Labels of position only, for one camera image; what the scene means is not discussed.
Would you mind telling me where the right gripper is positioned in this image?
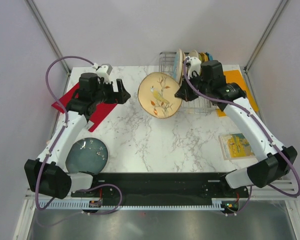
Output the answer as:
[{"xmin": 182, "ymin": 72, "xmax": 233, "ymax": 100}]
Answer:
[{"xmin": 175, "ymin": 71, "xmax": 212, "ymax": 102}]

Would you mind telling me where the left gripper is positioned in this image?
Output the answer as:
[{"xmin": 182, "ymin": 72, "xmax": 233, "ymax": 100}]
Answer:
[{"xmin": 92, "ymin": 78, "xmax": 131, "ymax": 105}]

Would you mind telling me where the beige bird plate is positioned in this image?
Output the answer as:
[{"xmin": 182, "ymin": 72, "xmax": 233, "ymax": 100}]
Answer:
[
  {"xmin": 179, "ymin": 51, "xmax": 187, "ymax": 86},
  {"xmin": 137, "ymin": 72, "xmax": 182, "ymax": 119}
]

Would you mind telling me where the blue and cream plate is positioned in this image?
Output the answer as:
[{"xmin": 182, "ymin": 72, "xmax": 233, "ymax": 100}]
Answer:
[{"xmin": 173, "ymin": 49, "xmax": 183, "ymax": 83}]

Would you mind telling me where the dark blue blossom plate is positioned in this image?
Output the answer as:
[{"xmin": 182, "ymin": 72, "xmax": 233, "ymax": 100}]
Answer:
[{"xmin": 65, "ymin": 137, "xmax": 109, "ymax": 175}]

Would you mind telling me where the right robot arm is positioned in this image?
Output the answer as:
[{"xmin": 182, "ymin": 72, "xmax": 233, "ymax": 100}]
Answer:
[{"xmin": 175, "ymin": 57, "xmax": 298, "ymax": 197}]

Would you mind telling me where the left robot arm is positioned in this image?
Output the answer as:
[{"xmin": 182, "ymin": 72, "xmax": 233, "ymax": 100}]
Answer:
[{"xmin": 24, "ymin": 64, "xmax": 131, "ymax": 199}]

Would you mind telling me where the blue cream plate in rack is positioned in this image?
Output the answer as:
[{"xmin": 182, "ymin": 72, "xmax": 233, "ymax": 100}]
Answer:
[{"xmin": 187, "ymin": 50, "xmax": 202, "ymax": 61}]

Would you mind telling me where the yellow fluted dish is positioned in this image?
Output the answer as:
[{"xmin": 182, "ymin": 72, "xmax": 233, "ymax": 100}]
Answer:
[{"xmin": 200, "ymin": 52, "xmax": 209, "ymax": 62}]

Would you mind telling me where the blue polka dot dish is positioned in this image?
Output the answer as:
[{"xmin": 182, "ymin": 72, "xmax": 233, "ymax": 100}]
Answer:
[{"xmin": 205, "ymin": 52, "xmax": 213, "ymax": 61}]

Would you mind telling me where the red clip file folder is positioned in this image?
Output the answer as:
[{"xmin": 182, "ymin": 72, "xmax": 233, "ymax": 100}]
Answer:
[{"xmin": 59, "ymin": 83, "xmax": 117, "ymax": 133}]

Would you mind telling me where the yellow folder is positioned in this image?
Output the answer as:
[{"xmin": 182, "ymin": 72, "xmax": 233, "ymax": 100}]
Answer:
[{"xmin": 224, "ymin": 70, "xmax": 259, "ymax": 113}]

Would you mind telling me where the yellow illustrated book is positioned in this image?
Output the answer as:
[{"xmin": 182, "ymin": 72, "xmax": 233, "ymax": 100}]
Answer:
[{"xmin": 218, "ymin": 133, "xmax": 255, "ymax": 161}]

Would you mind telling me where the metal wire dish rack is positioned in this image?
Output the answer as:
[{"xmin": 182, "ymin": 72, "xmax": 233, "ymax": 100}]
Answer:
[{"xmin": 159, "ymin": 51, "xmax": 216, "ymax": 115}]

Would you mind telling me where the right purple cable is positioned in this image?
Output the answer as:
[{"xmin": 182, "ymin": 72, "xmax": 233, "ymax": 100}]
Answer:
[{"xmin": 182, "ymin": 56, "xmax": 300, "ymax": 217}]

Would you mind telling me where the purple cable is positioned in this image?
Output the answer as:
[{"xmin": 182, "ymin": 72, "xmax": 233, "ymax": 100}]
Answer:
[
  {"xmin": 34, "ymin": 55, "xmax": 123, "ymax": 228},
  {"xmin": 182, "ymin": 56, "xmax": 300, "ymax": 217}
]

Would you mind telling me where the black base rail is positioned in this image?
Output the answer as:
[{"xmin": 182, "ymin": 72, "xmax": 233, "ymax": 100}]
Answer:
[{"xmin": 71, "ymin": 172, "xmax": 249, "ymax": 204}]

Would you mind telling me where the white cable duct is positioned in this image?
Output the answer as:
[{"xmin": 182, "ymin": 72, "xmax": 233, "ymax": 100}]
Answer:
[{"xmin": 39, "ymin": 198, "xmax": 234, "ymax": 211}]

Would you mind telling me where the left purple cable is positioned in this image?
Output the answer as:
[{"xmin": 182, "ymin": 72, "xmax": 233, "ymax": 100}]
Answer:
[{"xmin": 34, "ymin": 55, "xmax": 123, "ymax": 228}]

